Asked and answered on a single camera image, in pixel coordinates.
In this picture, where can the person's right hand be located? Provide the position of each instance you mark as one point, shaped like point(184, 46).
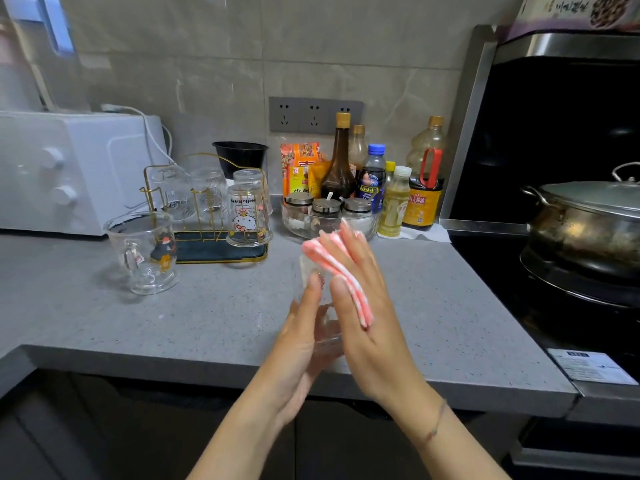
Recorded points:
point(375, 344)

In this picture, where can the person's left hand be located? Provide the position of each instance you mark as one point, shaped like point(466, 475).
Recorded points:
point(295, 364)

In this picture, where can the short textured glass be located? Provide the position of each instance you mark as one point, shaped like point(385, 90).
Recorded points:
point(327, 339)

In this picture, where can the pink striped cloth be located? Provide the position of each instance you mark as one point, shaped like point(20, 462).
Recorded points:
point(340, 269)

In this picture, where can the cartoon cat print glass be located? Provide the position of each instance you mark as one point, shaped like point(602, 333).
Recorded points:
point(248, 214)

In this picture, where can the penguin print glass mug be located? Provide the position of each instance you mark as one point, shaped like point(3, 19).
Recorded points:
point(140, 254)

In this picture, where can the small ribbed clear glass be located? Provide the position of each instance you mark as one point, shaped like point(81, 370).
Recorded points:
point(252, 177)

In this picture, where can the embossed ribbed clear glass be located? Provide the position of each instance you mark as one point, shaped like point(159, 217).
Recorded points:
point(210, 189)

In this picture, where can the person's right forearm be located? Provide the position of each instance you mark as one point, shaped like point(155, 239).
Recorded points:
point(460, 449)

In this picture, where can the white paper towel sheet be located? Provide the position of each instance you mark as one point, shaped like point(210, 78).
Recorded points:
point(430, 233)

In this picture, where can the clear round condiment tray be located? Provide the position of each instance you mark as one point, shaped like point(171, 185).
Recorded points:
point(300, 229)

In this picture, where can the yellow liquid bottle white cap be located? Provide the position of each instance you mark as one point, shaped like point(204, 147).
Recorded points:
point(394, 207)

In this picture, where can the glass spice jar steel lid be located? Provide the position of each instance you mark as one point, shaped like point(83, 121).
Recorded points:
point(299, 198)
point(326, 206)
point(357, 204)

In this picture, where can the dark bottle blue cap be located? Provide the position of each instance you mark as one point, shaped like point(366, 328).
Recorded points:
point(371, 179)

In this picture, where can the dark brown glass bottle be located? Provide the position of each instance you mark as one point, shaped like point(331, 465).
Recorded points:
point(338, 174)

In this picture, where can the yellow seasoning pouch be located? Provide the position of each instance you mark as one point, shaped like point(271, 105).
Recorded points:
point(318, 177)

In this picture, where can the small bottle yellow cap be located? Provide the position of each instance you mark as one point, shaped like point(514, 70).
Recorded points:
point(390, 167)

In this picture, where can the orange seasoning packet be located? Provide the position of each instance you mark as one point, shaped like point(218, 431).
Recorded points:
point(298, 167)

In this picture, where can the clear bottle brown cap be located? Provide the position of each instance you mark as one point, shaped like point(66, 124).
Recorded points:
point(358, 147)

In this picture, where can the black plastic bowl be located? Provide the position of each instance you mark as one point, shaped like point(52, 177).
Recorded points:
point(240, 155)

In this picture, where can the white label sticker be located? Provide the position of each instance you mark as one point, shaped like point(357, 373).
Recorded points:
point(592, 367)

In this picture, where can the stainless steel pot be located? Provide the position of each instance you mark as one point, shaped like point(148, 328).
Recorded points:
point(580, 239)

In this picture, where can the steel pot lid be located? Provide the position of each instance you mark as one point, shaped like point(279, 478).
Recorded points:
point(590, 194)

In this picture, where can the white microwave oven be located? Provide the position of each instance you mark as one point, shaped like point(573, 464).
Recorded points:
point(75, 174)

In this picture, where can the clear jug blue lid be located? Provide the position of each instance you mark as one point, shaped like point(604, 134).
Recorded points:
point(45, 74)

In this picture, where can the purple food packet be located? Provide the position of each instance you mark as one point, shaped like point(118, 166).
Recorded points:
point(565, 12)

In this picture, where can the clear container pink lid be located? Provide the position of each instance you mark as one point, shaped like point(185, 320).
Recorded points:
point(17, 79)

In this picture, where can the grey wall socket panel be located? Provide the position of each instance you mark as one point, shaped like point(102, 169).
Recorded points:
point(315, 114)

